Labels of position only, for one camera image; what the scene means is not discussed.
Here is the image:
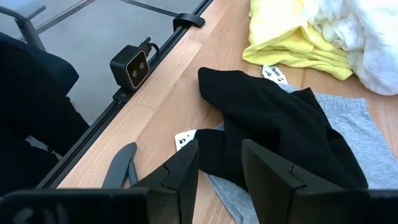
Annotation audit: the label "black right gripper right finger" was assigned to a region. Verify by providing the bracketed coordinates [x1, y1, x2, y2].
[241, 139, 346, 224]

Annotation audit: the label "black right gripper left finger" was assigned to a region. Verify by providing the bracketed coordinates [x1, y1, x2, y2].
[129, 139, 200, 224]

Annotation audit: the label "white paper tag pants 5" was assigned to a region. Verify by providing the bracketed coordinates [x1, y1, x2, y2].
[174, 129, 198, 152]

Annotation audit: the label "grey clothes hanger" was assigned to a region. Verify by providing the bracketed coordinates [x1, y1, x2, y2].
[101, 142, 139, 190]

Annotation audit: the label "black pants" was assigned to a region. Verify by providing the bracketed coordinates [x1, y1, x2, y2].
[194, 67, 369, 191]

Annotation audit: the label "light grey cloth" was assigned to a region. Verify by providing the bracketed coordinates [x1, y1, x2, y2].
[203, 83, 398, 224]

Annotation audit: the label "white paper tag pants 6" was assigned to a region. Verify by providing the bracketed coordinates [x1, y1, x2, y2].
[261, 64, 289, 85]

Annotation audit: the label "yellow cloth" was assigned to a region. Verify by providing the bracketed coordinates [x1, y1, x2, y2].
[241, 0, 355, 82]

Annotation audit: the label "white fluffy cloth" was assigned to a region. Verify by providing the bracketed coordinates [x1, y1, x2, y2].
[300, 0, 398, 96]

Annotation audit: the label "black office chair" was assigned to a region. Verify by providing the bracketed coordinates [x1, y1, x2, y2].
[0, 0, 90, 197]

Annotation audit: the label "black metal table frame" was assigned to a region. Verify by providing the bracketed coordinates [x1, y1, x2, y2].
[35, 0, 215, 190]

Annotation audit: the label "small black table camera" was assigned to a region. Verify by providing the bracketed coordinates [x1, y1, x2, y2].
[109, 44, 151, 91]

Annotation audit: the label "black camera cable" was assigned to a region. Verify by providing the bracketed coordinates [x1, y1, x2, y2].
[138, 36, 160, 56]

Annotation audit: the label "black table edge bracket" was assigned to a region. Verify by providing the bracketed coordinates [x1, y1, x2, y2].
[172, 12, 206, 32]

